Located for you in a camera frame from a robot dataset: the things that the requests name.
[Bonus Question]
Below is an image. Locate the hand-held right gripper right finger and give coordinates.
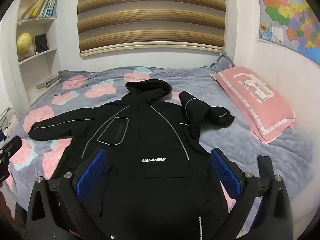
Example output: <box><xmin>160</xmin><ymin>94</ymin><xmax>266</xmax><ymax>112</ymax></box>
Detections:
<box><xmin>209</xmin><ymin>147</ymin><xmax>294</xmax><ymax>240</ymax></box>

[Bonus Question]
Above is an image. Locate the grey floral blanket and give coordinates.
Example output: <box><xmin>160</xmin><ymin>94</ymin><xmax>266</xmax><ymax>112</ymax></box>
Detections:
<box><xmin>0</xmin><ymin>66</ymin><xmax>314</xmax><ymax>230</ymax></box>

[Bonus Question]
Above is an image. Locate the striped window blind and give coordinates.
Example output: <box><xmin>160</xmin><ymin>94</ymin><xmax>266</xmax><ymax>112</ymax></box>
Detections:
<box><xmin>77</xmin><ymin>0</ymin><xmax>227</xmax><ymax>57</ymax></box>

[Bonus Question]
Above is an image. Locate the pink pillow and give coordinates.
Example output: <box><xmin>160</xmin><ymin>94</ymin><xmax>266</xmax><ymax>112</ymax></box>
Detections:
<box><xmin>209</xmin><ymin>67</ymin><xmax>296</xmax><ymax>144</ymax></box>

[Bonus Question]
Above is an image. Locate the grey pillow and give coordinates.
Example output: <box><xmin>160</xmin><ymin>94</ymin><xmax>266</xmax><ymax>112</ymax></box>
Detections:
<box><xmin>210</xmin><ymin>52</ymin><xmax>236</xmax><ymax>73</ymax></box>

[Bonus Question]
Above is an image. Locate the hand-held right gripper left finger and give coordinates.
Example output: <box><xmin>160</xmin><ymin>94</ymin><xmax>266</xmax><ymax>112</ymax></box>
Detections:
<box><xmin>26</xmin><ymin>147</ymin><xmax>118</xmax><ymax>240</ymax></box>

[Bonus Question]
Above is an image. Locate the black box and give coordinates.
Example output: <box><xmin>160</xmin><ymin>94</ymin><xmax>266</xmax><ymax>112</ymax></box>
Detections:
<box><xmin>34</xmin><ymin>33</ymin><xmax>49</xmax><ymax>53</ymax></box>

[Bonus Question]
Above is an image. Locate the black hooded jacket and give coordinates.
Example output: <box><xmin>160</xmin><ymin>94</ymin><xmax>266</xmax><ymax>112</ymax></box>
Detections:
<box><xmin>28</xmin><ymin>79</ymin><xmax>235</xmax><ymax>240</ymax></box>

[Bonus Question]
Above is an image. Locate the row of colourful books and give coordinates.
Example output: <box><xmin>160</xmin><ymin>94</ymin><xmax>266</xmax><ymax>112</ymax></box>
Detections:
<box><xmin>24</xmin><ymin>0</ymin><xmax>58</xmax><ymax>20</ymax></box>

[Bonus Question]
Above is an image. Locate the white bookshelf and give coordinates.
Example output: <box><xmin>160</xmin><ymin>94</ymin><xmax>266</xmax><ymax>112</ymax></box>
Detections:
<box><xmin>16</xmin><ymin>0</ymin><xmax>62</xmax><ymax>105</ymax></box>

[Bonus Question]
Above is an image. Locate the colourful wall map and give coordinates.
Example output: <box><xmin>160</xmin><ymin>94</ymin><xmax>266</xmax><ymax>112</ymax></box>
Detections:
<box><xmin>257</xmin><ymin>0</ymin><xmax>320</xmax><ymax>67</ymax></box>

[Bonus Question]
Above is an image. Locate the yellow globe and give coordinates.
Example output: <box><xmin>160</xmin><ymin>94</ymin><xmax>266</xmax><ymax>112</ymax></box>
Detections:
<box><xmin>17</xmin><ymin>32</ymin><xmax>32</xmax><ymax>55</ymax></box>

